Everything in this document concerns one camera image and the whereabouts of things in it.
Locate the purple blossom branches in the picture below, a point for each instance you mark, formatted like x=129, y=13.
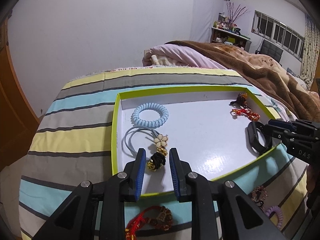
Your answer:
x=235, y=12

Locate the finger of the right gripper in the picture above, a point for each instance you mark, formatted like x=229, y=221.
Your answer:
x=268, y=131
x=282, y=124

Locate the barred window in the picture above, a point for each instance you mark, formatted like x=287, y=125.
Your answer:
x=279, y=34

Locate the brown fleece blanket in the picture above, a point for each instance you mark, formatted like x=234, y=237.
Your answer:
x=264, y=73

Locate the black gold flower scrunchie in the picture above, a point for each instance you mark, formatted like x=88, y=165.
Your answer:
x=158, y=159

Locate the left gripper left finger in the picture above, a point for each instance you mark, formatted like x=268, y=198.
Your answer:
x=135, y=175

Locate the person's right hand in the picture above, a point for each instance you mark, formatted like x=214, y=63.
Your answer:
x=312, y=174

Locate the orange wooden door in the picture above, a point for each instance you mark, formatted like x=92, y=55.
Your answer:
x=18, y=120

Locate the black smart band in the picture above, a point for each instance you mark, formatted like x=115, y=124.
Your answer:
x=256, y=144

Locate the black padded chair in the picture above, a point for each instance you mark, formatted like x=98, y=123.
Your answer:
x=269, y=49

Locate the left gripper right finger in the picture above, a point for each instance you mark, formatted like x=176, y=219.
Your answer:
x=179, y=170

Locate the lime green jewelry box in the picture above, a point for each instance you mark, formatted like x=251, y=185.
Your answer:
x=200, y=126

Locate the floral curtain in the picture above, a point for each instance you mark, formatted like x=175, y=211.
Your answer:
x=310, y=52

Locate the striped bed sheet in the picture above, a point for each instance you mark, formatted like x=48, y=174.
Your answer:
x=73, y=143

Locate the cluttered wooden shelf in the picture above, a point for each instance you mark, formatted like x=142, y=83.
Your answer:
x=225, y=32

